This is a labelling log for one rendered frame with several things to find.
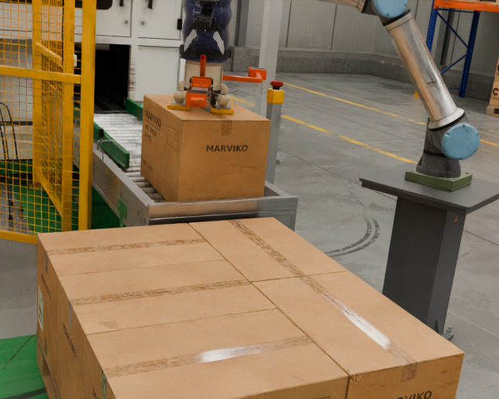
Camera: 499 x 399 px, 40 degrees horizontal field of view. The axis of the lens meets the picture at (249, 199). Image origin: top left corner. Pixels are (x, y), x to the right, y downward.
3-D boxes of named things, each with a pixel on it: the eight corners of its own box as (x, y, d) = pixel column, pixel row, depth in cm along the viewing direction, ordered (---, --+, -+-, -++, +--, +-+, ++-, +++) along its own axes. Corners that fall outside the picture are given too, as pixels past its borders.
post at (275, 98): (249, 265, 381) (267, 88, 352) (260, 264, 384) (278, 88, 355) (255, 270, 376) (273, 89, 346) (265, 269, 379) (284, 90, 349)
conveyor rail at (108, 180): (46, 129, 479) (46, 103, 474) (53, 129, 482) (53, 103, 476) (144, 249, 283) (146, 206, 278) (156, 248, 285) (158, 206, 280)
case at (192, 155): (139, 173, 340) (143, 94, 328) (214, 172, 356) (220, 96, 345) (177, 212, 288) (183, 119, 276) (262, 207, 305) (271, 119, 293)
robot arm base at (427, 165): (426, 165, 308) (429, 144, 306) (466, 173, 297) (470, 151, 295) (408, 171, 294) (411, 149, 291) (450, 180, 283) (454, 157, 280)
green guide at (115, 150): (51, 108, 476) (51, 96, 474) (66, 108, 481) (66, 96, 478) (108, 169, 340) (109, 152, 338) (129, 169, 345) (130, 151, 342)
